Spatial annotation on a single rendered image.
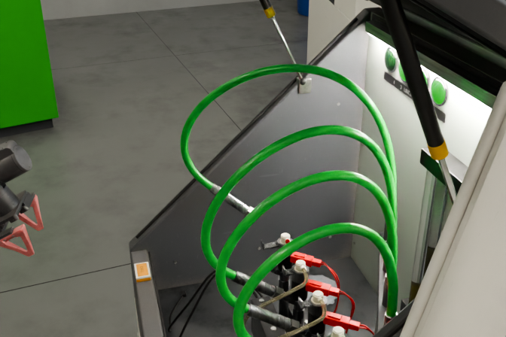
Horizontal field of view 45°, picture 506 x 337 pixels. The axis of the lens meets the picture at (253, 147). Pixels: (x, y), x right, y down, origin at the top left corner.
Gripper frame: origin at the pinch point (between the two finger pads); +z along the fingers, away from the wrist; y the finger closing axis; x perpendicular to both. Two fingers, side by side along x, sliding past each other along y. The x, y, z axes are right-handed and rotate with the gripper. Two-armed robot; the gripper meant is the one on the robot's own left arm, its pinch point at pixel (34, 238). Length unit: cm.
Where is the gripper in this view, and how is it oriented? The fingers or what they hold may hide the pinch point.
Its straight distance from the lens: 141.1
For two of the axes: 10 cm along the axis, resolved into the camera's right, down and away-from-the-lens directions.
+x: -8.8, 4.5, 1.2
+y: -1.1, -4.4, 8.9
